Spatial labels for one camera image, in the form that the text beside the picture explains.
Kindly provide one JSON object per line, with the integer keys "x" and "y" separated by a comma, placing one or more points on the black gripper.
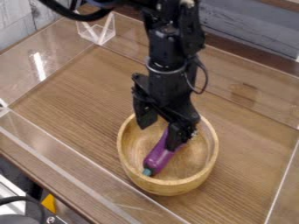
{"x": 161, "y": 94}

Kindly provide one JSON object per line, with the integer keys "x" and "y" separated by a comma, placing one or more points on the purple toy eggplant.
{"x": 159, "y": 156}

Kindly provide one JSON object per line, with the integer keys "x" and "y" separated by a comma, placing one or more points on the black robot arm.
{"x": 171, "y": 25}

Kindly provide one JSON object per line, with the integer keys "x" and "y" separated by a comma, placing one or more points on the brown wooden bowl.
{"x": 190, "y": 166}

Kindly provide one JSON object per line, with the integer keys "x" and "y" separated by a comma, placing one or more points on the clear acrylic tray wall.
{"x": 100, "y": 196}

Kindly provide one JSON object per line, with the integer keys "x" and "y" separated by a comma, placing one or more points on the clear acrylic corner bracket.
{"x": 97, "y": 33}

